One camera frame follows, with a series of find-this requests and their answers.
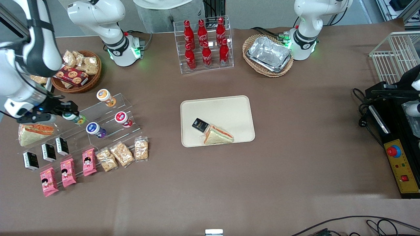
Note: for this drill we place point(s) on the aluminium frame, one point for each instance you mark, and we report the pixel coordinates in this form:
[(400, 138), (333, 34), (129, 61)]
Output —
[(400, 8)]

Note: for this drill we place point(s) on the red gum jar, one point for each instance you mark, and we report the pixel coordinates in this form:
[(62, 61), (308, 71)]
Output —
[(123, 118)]

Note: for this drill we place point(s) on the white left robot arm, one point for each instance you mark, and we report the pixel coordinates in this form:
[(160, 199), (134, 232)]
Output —
[(308, 23)]

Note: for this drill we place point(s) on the silver foil tray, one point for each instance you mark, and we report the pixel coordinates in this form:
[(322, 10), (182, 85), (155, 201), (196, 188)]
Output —
[(269, 54)]

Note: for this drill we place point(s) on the red cola bottle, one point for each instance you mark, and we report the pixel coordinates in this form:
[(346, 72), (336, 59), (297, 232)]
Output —
[(190, 59), (188, 32), (202, 31), (220, 29), (224, 54), (206, 56)]

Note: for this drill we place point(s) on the pink snack packet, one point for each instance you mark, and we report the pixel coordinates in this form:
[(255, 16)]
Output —
[(49, 182), (68, 173), (89, 162)]

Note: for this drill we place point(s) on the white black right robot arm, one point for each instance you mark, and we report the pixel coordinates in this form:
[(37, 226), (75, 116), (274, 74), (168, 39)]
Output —
[(95, 13)]

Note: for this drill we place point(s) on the red cookie box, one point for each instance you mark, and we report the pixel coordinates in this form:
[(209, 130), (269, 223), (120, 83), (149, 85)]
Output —
[(72, 76)]

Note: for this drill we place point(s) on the black sealing machine yellow panel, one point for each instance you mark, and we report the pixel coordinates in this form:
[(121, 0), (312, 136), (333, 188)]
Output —
[(400, 160)]

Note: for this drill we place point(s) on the small white block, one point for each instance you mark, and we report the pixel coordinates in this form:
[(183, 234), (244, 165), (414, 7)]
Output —
[(214, 232)]

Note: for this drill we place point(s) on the aluminium profile bar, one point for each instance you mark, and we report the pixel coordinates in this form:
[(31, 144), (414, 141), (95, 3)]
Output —
[(13, 19)]

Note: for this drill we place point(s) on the black snack packet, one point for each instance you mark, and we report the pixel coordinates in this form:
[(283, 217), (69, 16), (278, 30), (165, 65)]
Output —
[(62, 146), (31, 160), (49, 152), (200, 125)]

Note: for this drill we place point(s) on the clear bag of peanut brittle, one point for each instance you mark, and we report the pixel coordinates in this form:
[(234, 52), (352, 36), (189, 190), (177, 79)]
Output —
[(141, 149), (122, 154), (106, 160)]

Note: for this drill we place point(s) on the person in white shirt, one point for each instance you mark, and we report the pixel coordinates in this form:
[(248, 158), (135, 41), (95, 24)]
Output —
[(164, 14)]

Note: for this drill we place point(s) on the black ribbed object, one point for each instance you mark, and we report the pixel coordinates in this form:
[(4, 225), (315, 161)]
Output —
[(214, 8)]

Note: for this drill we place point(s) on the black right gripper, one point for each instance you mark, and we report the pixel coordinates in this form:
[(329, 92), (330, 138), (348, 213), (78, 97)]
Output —
[(52, 105)]

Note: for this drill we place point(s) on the green gum jar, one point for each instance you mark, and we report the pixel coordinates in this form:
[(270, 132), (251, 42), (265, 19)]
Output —
[(78, 119)]

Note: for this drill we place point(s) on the beige plastic tray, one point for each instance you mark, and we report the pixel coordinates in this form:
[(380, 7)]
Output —
[(229, 111)]

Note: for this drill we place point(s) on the light wicker basket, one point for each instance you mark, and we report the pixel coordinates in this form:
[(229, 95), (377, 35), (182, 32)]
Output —
[(252, 64)]

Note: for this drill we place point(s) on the shiny metal container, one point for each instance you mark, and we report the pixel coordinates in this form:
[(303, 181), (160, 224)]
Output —
[(412, 123)]

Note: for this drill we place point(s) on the wrapped triangle sandwich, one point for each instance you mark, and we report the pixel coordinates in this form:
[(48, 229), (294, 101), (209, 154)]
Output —
[(218, 136), (32, 134)]

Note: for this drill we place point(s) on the clear acrylic bottle rack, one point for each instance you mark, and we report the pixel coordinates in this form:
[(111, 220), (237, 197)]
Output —
[(210, 70)]

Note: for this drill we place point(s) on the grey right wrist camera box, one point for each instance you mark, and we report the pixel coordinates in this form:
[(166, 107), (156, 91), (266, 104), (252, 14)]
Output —
[(36, 118)]

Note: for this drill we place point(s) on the clear acrylic step stand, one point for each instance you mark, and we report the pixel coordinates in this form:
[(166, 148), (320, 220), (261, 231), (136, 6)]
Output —
[(108, 113)]

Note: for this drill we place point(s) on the brown wicker basket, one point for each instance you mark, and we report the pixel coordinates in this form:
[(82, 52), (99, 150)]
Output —
[(93, 80)]

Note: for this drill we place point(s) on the orange gum jar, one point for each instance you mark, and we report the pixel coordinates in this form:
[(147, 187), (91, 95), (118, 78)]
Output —
[(105, 97)]

